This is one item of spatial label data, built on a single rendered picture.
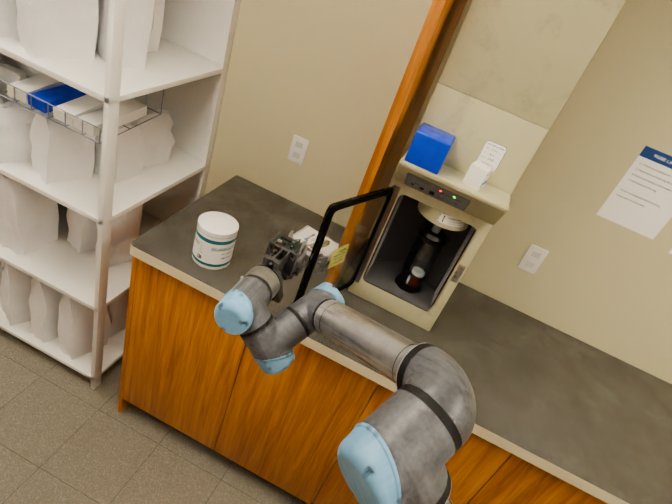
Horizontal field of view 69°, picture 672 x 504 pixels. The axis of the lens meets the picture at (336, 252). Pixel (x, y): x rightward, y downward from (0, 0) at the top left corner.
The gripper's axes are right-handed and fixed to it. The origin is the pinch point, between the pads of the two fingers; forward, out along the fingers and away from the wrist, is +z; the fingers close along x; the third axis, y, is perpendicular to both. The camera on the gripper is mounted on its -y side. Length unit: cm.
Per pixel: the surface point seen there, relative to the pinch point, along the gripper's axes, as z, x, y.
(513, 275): 83, -68, -24
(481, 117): 41, -27, 36
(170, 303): 14, 40, -56
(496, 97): 41, -28, 43
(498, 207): 29, -41, 20
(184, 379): 14, 28, -89
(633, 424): 45, -119, -36
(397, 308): 41, -31, -34
